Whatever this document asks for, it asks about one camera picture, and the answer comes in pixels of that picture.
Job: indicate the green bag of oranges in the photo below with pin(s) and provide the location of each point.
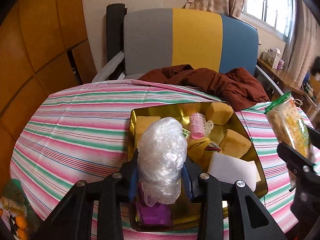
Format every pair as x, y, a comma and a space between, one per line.
20, 222

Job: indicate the pink hair roller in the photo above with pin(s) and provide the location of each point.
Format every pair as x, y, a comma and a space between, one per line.
196, 126

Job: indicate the gold tin box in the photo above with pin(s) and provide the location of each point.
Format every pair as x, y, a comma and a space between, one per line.
160, 111

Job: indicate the yellow plush toy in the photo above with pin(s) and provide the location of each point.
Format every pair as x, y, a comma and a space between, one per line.
200, 150

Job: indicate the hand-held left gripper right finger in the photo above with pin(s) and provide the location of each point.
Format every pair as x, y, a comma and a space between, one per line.
187, 182

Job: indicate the wooden side table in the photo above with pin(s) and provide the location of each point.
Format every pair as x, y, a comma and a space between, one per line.
280, 75

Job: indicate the stained yellow sponge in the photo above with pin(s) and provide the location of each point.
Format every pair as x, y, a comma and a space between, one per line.
235, 143

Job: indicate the black post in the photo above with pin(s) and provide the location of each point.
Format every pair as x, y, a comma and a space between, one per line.
113, 30

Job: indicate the clear plastic bag bundle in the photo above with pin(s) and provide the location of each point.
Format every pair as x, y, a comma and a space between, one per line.
162, 155

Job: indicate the green yellow cracker packet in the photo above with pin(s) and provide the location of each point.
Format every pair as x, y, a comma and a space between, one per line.
290, 125

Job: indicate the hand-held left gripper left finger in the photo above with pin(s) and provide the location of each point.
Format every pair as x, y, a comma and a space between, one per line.
133, 187

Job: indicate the window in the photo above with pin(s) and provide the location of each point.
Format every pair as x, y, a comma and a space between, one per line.
270, 5

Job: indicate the small green box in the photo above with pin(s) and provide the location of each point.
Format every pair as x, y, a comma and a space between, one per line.
185, 131

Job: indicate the beige striped curtain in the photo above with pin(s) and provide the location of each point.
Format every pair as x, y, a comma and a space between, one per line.
302, 42

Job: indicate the small white box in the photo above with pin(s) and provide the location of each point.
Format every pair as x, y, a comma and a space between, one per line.
265, 56

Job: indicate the small yellow sponge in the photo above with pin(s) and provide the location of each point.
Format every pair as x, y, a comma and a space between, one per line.
220, 112

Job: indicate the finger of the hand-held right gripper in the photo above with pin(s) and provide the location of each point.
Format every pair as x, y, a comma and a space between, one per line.
314, 136
295, 157

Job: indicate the purple block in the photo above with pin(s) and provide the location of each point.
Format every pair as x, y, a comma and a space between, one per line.
155, 215

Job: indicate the wooden wardrobe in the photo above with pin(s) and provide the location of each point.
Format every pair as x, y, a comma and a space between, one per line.
30, 42

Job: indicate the small purple box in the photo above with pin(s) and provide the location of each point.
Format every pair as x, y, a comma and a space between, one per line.
281, 64

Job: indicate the grey yellow blue chair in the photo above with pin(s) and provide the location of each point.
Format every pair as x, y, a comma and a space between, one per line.
195, 37

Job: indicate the pink green striped tablecloth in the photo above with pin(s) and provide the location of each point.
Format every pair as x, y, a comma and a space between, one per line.
75, 130

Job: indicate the large yellow sponge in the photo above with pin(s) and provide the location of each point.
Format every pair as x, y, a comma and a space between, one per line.
146, 125

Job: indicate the tall white carton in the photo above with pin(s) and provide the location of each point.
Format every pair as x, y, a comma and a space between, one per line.
275, 57

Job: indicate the white foam block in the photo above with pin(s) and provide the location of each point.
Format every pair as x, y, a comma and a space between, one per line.
232, 172

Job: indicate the rust brown jacket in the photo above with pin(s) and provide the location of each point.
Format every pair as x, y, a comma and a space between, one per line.
220, 85

